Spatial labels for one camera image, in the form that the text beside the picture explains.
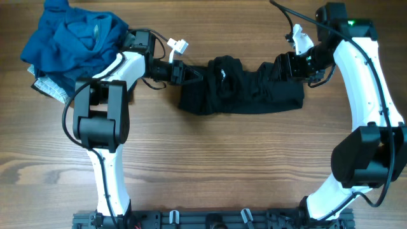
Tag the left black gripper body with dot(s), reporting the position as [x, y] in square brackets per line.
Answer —
[163, 70]

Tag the grey folded garment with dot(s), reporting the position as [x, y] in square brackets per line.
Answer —
[128, 41]

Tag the blue crumpled shirt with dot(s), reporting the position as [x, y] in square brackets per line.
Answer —
[72, 43]

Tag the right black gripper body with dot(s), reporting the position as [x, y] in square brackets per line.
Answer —
[298, 67]

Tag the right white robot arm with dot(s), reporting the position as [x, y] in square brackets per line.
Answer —
[374, 154]

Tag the white patterned cloth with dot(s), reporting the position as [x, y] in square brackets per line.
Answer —
[51, 87]

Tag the black t-shirt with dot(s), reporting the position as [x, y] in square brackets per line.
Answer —
[227, 88]

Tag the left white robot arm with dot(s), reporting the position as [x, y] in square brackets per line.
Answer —
[101, 121]

